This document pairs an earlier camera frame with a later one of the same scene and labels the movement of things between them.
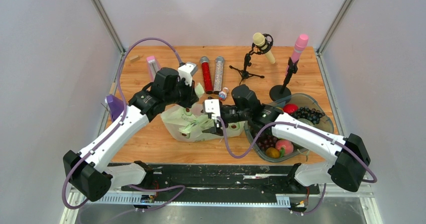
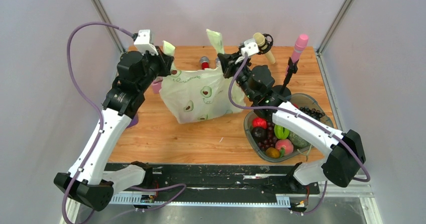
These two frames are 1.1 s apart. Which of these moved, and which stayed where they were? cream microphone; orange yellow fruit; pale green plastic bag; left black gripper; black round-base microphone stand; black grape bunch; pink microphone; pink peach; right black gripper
Moved: left black gripper; right black gripper; pale green plastic bag
Stayed: black grape bunch; pink microphone; black round-base microphone stand; pink peach; orange yellow fruit; cream microphone
